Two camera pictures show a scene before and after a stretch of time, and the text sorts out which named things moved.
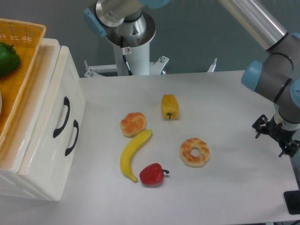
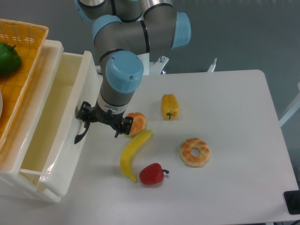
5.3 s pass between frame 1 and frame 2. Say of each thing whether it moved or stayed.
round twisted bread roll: stayed
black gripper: moved
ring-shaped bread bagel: stayed
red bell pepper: stayed
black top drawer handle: moved
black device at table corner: stayed
